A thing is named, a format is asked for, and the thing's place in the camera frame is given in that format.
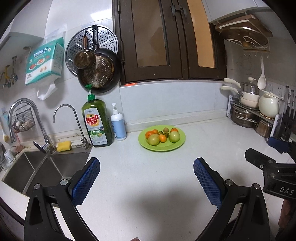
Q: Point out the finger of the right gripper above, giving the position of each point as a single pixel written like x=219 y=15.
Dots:
x=279 y=145

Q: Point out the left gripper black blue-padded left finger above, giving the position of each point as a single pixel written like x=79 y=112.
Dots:
x=41 y=222

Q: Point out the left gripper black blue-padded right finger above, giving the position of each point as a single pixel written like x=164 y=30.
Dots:
x=241 y=211

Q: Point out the large green apple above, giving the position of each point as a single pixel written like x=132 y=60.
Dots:
x=174 y=136

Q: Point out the orange tangerine with stem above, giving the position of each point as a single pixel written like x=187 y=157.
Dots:
x=174 y=130

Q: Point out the brown longan fruit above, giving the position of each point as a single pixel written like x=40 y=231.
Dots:
x=165 y=129

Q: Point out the large yellow-green apple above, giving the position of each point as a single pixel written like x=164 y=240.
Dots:
x=153 y=139

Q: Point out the small green persimmon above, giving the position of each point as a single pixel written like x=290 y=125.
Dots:
x=166 y=134

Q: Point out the steel kitchen sink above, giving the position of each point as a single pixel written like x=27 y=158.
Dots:
x=46 y=169

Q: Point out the black knife block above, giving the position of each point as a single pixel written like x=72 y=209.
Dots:
x=287 y=122

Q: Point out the cream ceramic pot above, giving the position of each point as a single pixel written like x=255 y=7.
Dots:
x=269 y=104

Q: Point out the steel pot on rack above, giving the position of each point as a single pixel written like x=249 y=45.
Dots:
x=243 y=117

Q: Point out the white spoon ladle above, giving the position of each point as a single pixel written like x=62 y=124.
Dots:
x=261 y=82

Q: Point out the yellow sponge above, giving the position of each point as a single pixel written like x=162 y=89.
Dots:
x=63 y=146

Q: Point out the green plate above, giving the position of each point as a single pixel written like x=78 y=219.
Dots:
x=161 y=147

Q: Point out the green dish soap bottle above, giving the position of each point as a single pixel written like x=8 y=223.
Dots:
x=96 y=120

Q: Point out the white blue pump bottle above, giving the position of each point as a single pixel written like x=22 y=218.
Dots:
x=118 y=124

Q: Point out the wooden cutting boards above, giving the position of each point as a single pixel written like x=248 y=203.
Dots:
x=248 y=32

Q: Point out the black frying pan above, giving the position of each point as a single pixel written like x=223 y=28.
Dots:
x=105 y=73

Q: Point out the paper towel pack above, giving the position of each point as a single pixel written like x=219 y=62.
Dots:
x=44 y=67

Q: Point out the small copper pot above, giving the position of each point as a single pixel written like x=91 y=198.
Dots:
x=85 y=58

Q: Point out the round steel steamer tray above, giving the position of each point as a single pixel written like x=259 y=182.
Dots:
x=106 y=39

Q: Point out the white saucepan with handle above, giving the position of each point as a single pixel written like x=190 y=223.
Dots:
x=247 y=91

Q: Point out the black wire basket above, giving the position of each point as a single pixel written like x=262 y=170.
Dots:
x=23 y=120

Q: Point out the wall water taps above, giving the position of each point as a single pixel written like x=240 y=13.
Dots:
x=11 y=78

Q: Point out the dark wooden window frame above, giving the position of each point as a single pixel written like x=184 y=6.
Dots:
x=167 y=40

